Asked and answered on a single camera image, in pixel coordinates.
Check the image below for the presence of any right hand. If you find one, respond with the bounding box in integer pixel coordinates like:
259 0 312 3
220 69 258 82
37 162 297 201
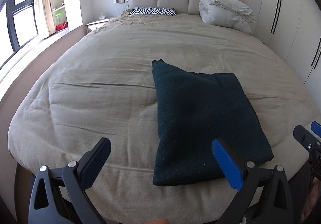
300 178 320 223

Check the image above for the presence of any folded white duvet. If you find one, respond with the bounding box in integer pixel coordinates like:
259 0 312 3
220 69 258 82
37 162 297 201
199 0 257 34

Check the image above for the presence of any beige striped curtain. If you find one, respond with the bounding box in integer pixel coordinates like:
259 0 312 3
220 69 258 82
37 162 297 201
34 0 56 39

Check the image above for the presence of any dark framed window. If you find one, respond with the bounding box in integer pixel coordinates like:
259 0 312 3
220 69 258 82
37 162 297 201
1 0 38 67

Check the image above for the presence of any red box on shelf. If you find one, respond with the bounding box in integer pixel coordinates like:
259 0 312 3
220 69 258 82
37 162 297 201
56 21 68 32

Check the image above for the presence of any zebra print pillow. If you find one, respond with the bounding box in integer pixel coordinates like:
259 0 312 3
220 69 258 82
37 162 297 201
129 7 177 16

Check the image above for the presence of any beige bed cover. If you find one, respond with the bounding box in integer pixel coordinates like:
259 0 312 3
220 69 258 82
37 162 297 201
8 14 320 223

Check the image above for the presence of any white bedside table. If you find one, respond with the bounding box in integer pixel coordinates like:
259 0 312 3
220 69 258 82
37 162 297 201
86 18 112 33

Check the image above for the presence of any wall socket with charger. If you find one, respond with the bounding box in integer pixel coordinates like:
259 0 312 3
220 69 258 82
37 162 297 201
114 0 125 5

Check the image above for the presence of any white wardrobe with handles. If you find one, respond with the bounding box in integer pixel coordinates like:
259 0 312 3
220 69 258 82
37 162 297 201
253 0 321 94

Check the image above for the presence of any dark teal knit sweater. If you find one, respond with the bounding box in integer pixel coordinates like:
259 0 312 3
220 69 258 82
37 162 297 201
152 60 274 186

